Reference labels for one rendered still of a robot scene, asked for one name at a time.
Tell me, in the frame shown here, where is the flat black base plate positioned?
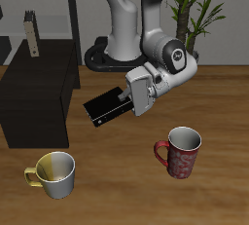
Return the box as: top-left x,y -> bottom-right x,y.
84,36 -> 151,73

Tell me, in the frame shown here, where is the red patterned mug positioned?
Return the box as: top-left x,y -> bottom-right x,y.
153,126 -> 203,180

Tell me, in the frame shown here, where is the green pot plant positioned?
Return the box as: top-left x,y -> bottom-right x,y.
166,0 -> 230,65

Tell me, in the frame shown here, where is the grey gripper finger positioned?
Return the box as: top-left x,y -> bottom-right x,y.
118,87 -> 132,102

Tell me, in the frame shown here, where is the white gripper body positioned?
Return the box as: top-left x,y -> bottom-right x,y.
124,65 -> 156,117

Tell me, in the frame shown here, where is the white and yellow mug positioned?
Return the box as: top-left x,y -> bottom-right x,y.
23,151 -> 77,201

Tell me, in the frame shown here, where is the beige book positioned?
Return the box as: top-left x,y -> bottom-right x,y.
22,10 -> 41,58

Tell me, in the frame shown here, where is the dark brown desk caddy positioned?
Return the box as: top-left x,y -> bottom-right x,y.
0,38 -> 82,150

